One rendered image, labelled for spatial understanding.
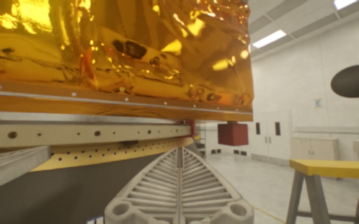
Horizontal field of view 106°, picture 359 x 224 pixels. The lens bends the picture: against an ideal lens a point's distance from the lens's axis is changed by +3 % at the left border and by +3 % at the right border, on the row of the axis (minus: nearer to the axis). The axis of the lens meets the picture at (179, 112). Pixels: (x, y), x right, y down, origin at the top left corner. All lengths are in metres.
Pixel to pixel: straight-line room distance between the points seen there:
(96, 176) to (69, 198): 0.07
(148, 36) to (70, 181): 0.53
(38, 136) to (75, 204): 0.18
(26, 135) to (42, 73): 0.19
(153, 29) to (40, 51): 0.37
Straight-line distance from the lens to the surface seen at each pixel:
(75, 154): 0.47
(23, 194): 0.47
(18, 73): 0.57
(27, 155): 0.25
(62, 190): 0.46
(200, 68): 0.67
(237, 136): 0.93
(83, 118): 0.48
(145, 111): 0.55
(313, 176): 0.96
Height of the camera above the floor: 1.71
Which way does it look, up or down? 6 degrees up
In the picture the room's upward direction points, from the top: straight up
